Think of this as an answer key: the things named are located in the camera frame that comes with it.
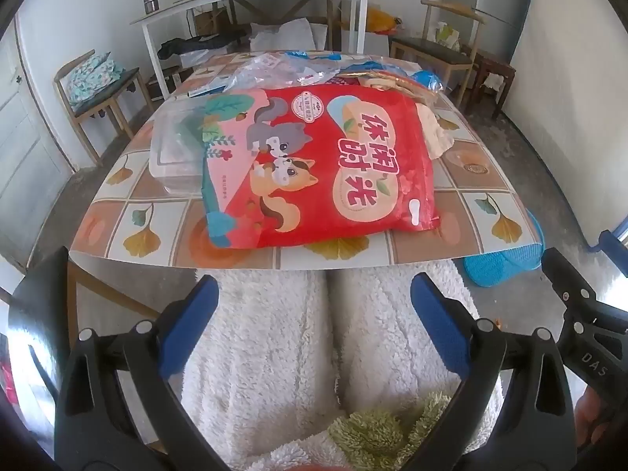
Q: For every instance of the wooden chair dark seat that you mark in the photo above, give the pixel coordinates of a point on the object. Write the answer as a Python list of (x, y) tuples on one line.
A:
[(431, 49), (105, 104)]

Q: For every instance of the cardboard box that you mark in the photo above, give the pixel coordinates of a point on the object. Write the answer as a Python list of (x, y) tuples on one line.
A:
[(211, 22)]

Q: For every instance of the dark wooden stool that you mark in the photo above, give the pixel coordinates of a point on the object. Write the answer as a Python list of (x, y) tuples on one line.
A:
[(490, 56)]

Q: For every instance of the teal patterned cloth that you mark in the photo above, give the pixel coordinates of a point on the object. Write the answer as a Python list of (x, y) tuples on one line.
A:
[(91, 76)]

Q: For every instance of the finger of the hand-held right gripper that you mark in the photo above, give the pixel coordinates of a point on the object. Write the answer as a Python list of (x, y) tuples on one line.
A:
[(613, 244), (564, 274)]

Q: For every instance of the white door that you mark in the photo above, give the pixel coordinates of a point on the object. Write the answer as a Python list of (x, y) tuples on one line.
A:
[(24, 157)]

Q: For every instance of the blue white box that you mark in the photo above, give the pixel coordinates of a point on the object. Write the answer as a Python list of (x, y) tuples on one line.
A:
[(208, 91)]

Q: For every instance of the white sack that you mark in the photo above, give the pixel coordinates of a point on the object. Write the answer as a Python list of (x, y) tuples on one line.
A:
[(284, 34)]

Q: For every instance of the clear plastic container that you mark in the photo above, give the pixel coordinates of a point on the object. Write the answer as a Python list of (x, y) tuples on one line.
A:
[(171, 152)]

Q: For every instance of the blue plastic wrapper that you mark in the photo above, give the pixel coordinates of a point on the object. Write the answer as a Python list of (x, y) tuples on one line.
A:
[(427, 78)]

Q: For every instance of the golden wrapper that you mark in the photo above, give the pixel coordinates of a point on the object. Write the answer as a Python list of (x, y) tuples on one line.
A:
[(392, 83)]

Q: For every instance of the leaf patterned tablecloth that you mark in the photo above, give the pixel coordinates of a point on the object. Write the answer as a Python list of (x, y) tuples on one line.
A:
[(466, 245)]

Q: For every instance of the blue mesh basket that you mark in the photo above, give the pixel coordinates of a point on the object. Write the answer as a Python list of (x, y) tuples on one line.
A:
[(500, 267)]

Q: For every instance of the yellow plastic bag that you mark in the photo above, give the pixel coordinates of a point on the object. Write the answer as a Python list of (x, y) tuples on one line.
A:
[(380, 19)]

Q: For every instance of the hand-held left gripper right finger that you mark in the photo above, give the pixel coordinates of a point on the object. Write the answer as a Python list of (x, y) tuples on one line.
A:
[(436, 324)]

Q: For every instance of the person's white fleece pants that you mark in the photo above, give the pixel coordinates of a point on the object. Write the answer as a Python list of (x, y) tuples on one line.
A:
[(274, 353)]

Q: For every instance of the beige leaning mattress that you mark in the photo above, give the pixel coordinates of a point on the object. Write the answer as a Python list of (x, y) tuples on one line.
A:
[(564, 59)]

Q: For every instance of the red cartoon snack bag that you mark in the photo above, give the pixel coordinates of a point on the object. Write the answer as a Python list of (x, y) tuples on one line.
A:
[(343, 167)]

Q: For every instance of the clear plastic bag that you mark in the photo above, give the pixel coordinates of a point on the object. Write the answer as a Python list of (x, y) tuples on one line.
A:
[(274, 71)]

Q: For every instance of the black clothes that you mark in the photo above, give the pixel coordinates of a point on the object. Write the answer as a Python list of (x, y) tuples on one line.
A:
[(196, 44)]

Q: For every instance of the beige cloth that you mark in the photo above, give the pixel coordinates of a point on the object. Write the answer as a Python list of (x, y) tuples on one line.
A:
[(434, 132)]

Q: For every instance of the small dark stool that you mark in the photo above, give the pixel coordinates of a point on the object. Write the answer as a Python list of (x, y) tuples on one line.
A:
[(164, 83)]

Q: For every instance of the white green bag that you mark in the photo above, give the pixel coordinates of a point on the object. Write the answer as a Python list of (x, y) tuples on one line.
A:
[(449, 34)]

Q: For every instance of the person's right hand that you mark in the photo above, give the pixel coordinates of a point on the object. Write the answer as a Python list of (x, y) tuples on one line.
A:
[(586, 414)]

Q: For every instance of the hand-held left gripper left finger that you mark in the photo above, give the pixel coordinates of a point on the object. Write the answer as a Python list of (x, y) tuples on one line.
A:
[(191, 324)]

